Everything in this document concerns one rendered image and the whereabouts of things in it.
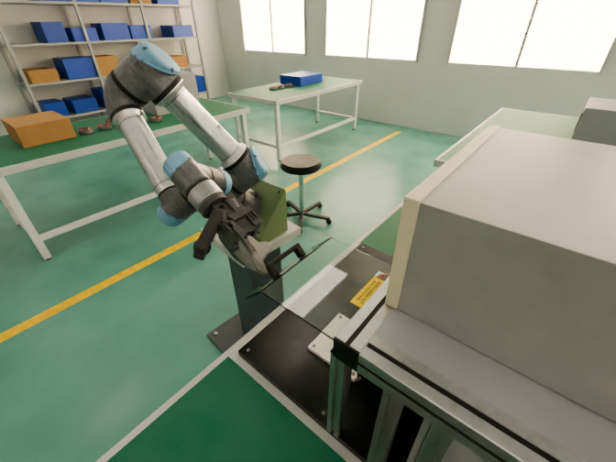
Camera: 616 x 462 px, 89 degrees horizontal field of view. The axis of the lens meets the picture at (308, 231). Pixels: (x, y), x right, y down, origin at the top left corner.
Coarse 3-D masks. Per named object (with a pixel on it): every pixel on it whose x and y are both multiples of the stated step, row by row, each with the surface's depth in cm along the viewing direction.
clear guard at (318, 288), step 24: (336, 240) 77; (312, 264) 69; (336, 264) 69; (360, 264) 69; (384, 264) 69; (264, 288) 63; (288, 288) 63; (312, 288) 63; (336, 288) 63; (360, 288) 63; (312, 312) 58; (336, 312) 58
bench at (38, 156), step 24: (96, 120) 295; (168, 120) 292; (216, 120) 307; (240, 120) 339; (0, 144) 239; (48, 144) 238; (72, 144) 237; (96, 144) 237; (120, 144) 248; (0, 168) 200; (24, 168) 208; (0, 192) 264; (24, 216) 220; (96, 216) 257
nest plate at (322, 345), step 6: (318, 336) 87; (324, 336) 87; (312, 342) 85; (318, 342) 85; (324, 342) 85; (330, 342) 85; (312, 348) 84; (318, 348) 84; (324, 348) 84; (330, 348) 84; (318, 354) 82; (324, 354) 82; (330, 354) 82; (324, 360) 82; (354, 372) 78; (354, 378) 77
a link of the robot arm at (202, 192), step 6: (210, 180) 74; (198, 186) 71; (204, 186) 71; (210, 186) 72; (216, 186) 73; (192, 192) 71; (198, 192) 71; (204, 192) 71; (210, 192) 71; (216, 192) 72; (222, 192) 74; (192, 198) 71; (198, 198) 71; (204, 198) 70; (192, 204) 72; (198, 204) 71; (198, 210) 72
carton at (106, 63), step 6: (96, 60) 508; (102, 60) 513; (108, 60) 520; (114, 60) 526; (102, 66) 516; (108, 66) 523; (114, 66) 529; (96, 72) 520; (102, 72) 519; (108, 72) 526
